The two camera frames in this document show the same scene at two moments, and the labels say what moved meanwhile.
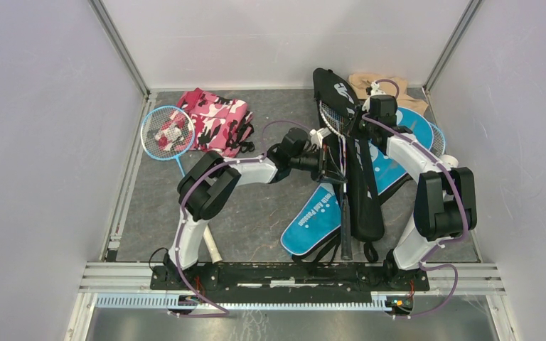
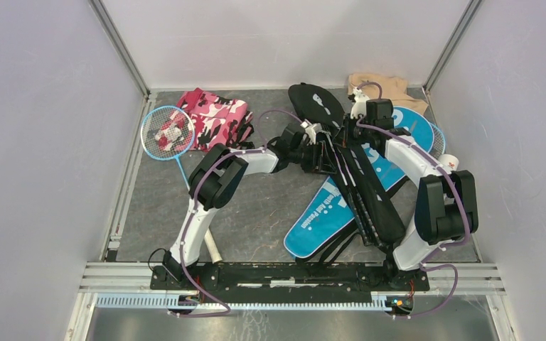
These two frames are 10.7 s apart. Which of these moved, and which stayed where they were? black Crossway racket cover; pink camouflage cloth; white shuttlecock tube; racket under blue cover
Moved: black Crossway racket cover
Stayed: white shuttlecock tube; racket under blue cover; pink camouflage cloth
